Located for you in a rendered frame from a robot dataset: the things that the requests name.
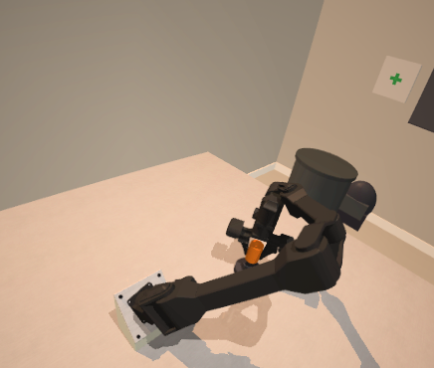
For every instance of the orange knob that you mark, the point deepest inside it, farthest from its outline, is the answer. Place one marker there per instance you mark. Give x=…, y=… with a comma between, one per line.
x=254, y=251

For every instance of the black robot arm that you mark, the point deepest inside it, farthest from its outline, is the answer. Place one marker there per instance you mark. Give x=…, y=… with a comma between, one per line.
x=308, y=264

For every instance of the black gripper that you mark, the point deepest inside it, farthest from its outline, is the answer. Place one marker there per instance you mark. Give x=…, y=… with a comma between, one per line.
x=261, y=231

